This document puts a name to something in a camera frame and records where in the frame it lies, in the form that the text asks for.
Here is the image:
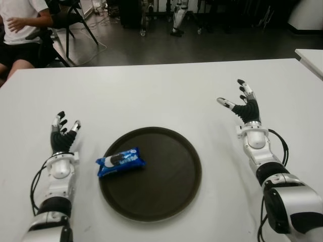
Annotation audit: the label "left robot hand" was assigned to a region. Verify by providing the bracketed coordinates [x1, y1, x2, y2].
[50, 110, 82, 155]

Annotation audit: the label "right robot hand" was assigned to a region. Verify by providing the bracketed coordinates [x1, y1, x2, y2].
[217, 79, 262, 126]

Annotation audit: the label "blue Oreo package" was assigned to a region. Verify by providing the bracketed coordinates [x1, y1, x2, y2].
[95, 147, 147, 178]

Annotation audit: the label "white side table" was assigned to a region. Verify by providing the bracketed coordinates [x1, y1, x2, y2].
[294, 48, 323, 83]

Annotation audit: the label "folded metal stand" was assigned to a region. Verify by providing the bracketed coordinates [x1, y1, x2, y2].
[251, 4, 275, 29]

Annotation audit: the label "black office chair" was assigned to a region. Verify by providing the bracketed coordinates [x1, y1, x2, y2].
[25, 27, 70, 68]

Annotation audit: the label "round dark brown tray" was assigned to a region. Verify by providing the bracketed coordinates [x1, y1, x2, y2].
[98, 126, 203, 223]

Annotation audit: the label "white partition panel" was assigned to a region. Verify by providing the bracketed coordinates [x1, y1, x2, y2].
[287, 0, 323, 33]

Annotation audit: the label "white humanoid robot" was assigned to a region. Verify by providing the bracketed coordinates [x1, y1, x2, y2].
[169, 0, 190, 37]

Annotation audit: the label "black folding chair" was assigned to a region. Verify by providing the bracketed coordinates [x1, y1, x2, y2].
[47, 0, 99, 65]

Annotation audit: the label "seated person white shirt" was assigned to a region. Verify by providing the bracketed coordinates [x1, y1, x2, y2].
[0, 0, 55, 88]

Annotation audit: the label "white display cabinet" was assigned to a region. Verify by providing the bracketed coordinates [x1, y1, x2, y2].
[82, 0, 96, 16]

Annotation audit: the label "black cabinet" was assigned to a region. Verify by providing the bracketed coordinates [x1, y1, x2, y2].
[120, 0, 147, 36]

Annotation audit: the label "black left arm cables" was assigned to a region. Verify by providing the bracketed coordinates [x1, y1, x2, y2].
[30, 161, 52, 216]

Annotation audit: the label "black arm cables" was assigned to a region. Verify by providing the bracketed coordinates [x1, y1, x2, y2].
[257, 128, 290, 242]
[30, 161, 52, 216]

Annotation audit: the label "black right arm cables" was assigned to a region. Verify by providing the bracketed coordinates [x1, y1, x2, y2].
[257, 128, 290, 242]

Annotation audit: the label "white floor cable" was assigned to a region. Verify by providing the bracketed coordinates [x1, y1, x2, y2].
[51, 22, 108, 67]

